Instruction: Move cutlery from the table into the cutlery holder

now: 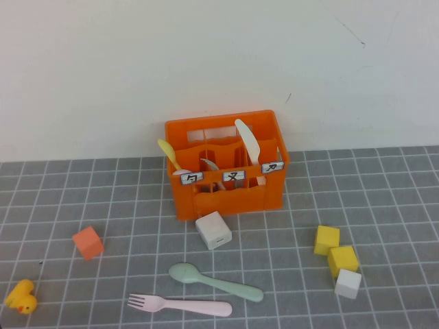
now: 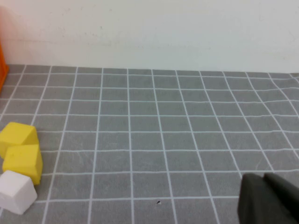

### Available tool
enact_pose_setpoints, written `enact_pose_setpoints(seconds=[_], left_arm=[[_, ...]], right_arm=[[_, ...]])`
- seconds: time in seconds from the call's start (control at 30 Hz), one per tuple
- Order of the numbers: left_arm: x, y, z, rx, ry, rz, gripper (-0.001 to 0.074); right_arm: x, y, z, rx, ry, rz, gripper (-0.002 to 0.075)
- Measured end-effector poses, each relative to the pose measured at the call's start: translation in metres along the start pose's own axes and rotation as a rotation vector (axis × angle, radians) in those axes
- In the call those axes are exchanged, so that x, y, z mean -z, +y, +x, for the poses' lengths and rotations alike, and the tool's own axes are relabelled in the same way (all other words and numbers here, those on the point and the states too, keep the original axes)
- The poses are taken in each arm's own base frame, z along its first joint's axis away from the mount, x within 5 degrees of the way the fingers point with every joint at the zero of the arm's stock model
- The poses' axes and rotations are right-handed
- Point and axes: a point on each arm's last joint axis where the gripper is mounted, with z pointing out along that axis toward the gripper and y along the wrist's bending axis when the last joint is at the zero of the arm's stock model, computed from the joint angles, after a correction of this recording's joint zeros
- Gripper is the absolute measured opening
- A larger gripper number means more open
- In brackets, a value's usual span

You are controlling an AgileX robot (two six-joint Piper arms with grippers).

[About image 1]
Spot mint green plastic spoon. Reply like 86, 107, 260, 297
167, 262, 265, 303

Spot pink plastic fork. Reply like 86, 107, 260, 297
127, 293, 233, 318

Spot orange plastic cutlery holder crate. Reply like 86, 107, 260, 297
164, 109, 291, 222

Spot white plastic fork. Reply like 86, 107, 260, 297
200, 158, 226, 191

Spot white plastic knife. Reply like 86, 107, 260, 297
234, 119, 267, 186

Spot yellow plastic spoon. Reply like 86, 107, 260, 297
157, 138, 183, 171

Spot white usb charger adapter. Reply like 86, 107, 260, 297
195, 210, 233, 251

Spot yellow foam cube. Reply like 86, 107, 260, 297
313, 225, 341, 256
327, 245, 360, 278

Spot orange foam cube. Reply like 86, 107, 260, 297
71, 226, 105, 262

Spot grey grid cutting mat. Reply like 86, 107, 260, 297
0, 145, 439, 329

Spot white foam cube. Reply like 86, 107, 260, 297
334, 268, 363, 300

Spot yellow rubber duck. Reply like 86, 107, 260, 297
4, 278, 38, 315

